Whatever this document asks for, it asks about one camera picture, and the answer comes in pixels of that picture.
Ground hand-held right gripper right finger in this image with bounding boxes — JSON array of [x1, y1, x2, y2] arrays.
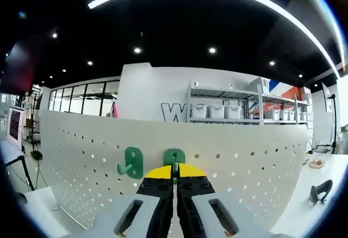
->
[[174, 164, 275, 238]]

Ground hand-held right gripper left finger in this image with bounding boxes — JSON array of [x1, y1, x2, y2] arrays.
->
[[89, 166, 175, 238]]

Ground green hook assembly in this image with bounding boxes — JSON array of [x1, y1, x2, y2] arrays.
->
[[163, 148, 186, 186], [116, 147, 144, 179]]

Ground white perforated mounting plate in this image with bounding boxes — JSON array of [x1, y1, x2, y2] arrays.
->
[[39, 109, 309, 230]]

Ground row of white storage bins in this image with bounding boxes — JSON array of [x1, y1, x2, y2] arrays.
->
[[190, 104, 313, 122]]

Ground grey metal shelf unit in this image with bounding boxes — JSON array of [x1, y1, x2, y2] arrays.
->
[[186, 79, 315, 126]]

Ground black framed glass partition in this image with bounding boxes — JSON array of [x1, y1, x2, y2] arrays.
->
[[48, 79, 120, 117]]

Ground white storage box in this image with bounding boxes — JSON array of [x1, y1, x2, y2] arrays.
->
[[251, 77, 271, 93]]

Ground dark grey curved device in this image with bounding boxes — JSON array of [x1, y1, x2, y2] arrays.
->
[[309, 179, 334, 205]]

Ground black laptop stand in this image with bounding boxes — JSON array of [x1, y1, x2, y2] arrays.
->
[[4, 153, 36, 192]]

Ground ceiling spotlights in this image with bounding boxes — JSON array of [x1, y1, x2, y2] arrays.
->
[[16, 11, 319, 88]]

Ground white laptop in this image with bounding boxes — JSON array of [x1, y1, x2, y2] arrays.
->
[[5, 106, 25, 148]]

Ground dark red hanging screen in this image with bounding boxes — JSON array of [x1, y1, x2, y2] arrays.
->
[[0, 41, 36, 93]]

